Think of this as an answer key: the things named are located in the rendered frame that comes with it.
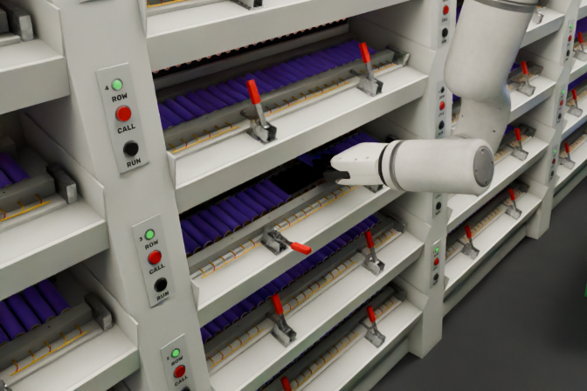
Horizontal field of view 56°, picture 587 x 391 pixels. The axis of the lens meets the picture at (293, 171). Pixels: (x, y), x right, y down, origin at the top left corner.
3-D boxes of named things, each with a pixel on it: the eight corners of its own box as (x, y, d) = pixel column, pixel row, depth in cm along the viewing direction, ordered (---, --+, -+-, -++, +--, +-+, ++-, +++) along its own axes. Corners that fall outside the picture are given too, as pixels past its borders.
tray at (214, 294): (421, 181, 120) (433, 145, 114) (196, 331, 81) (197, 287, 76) (350, 139, 130) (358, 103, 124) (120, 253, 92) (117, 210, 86)
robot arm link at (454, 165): (423, 133, 93) (390, 146, 87) (498, 131, 84) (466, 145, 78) (429, 181, 95) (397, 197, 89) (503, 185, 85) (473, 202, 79)
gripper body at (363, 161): (410, 134, 95) (360, 136, 103) (376, 154, 88) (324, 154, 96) (419, 175, 97) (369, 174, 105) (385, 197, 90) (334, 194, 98)
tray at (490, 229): (536, 209, 180) (554, 176, 172) (438, 304, 142) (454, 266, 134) (481, 179, 190) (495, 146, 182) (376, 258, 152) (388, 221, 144)
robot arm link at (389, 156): (419, 132, 93) (404, 133, 95) (389, 149, 87) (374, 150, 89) (428, 179, 95) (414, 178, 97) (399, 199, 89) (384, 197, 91)
